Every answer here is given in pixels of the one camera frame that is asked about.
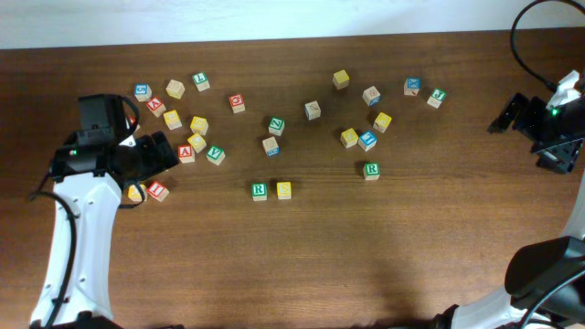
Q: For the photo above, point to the yellow block upper left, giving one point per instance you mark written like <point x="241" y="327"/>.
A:
<point x="172" y="119"/>

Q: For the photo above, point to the green L block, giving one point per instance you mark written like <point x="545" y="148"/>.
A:
<point x="201" y="81"/>

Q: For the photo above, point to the blue S block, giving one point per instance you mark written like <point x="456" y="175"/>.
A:
<point x="142" y="92"/>

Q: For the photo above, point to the blue picture block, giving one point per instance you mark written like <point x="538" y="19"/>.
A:
<point x="367" y="140"/>

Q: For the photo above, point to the green r block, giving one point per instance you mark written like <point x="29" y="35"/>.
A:
<point x="259" y="192"/>
<point x="371" y="171"/>

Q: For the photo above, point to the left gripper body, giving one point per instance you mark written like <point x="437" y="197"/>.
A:
<point x="154" y="159"/>

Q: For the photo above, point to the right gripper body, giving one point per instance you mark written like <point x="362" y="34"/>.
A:
<point x="554" y="133"/>

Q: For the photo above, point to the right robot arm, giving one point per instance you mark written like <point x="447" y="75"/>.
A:
<point x="544" y="282"/>

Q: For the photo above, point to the green V block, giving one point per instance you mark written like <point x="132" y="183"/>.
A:
<point x="215" y="155"/>

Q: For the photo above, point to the wood block blue side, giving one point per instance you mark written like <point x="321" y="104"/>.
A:
<point x="270" y="146"/>

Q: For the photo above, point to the yellow block bottom left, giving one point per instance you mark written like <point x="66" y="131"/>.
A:
<point x="137" y="193"/>

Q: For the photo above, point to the blue X block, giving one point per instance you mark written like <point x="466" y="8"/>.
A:
<point x="412" y="86"/>

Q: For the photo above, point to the yellow S block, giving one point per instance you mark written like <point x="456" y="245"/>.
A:
<point x="199" y="125"/>
<point x="284" y="190"/>

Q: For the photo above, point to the wood block blue-side right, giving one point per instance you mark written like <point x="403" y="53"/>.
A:
<point x="371" y="96"/>

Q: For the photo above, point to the green Z block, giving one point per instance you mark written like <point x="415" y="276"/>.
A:
<point x="276" y="126"/>

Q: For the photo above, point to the green J block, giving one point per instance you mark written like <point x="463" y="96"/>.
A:
<point x="436" y="98"/>

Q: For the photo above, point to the red Q block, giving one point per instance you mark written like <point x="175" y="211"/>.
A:
<point x="237" y="103"/>

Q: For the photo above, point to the red A block upper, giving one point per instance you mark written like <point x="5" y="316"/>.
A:
<point x="156" y="107"/>

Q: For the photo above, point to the red A block lower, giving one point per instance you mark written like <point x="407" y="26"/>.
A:
<point x="186" y="154"/>

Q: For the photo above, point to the plain white wood block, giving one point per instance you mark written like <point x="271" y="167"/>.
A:
<point x="312" y="110"/>

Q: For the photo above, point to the plain wood yellow-side block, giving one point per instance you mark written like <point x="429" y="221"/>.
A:
<point x="175" y="89"/>

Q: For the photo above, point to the yellow block near A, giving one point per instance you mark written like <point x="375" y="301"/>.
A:
<point x="197" y="142"/>

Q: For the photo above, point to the yellow block top right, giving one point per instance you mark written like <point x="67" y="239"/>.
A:
<point x="341" y="79"/>

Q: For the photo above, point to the yellow block lower right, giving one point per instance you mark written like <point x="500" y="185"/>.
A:
<point x="349" y="138"/>

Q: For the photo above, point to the red a block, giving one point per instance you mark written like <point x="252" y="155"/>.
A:
<point x="186" y="154"/>
<point x="156" y="107"/>

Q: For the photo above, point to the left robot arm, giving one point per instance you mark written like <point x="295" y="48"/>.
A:
<point x="89" y="172"/>

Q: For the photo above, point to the red I block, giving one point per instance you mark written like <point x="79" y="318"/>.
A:
<point x="158" y="191"/>

